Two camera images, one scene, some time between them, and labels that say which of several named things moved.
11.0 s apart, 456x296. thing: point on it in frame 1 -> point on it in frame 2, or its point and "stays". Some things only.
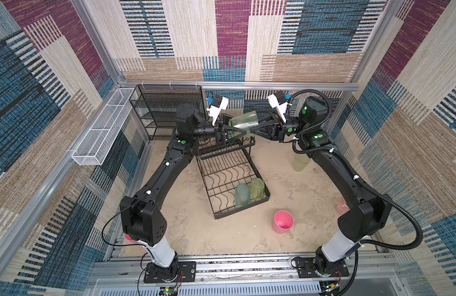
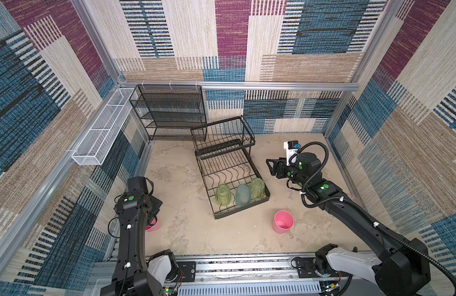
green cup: (244, 122) -> (223, 196)
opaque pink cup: (283, 221) stays
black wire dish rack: (232, 180) stays
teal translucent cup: (242, 195) stays
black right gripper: (268, 127) -> (280, 164)
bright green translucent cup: (257, 189) stays
